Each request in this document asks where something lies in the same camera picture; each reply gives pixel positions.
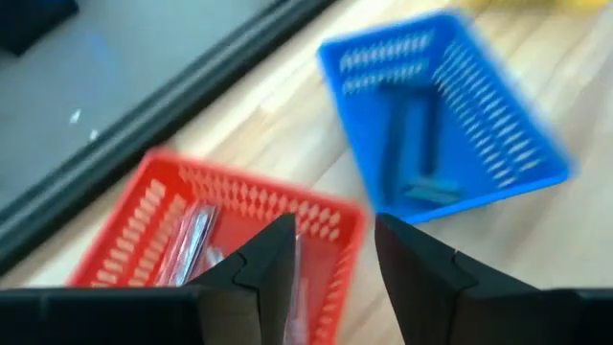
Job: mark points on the toothpaste packet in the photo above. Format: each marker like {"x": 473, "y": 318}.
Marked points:
{"x": 191, "y": 244}

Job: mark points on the red plastic basket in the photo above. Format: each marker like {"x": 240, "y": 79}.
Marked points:
{"x": 143, "y": 211}

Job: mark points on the yellow plastic basket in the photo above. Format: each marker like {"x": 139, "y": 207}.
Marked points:
{"x": 527, "y": 4}

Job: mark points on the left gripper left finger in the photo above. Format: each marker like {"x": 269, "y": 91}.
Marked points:
{"x": 258, "y": 287}

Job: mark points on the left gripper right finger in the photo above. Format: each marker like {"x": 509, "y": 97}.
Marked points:
{"x": 431, "y": 297}

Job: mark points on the blue razor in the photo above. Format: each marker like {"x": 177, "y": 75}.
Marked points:
{"x": 416, "y": 158}

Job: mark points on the blue plastic basket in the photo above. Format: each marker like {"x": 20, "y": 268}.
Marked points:
{"x": 479, "y": 158}

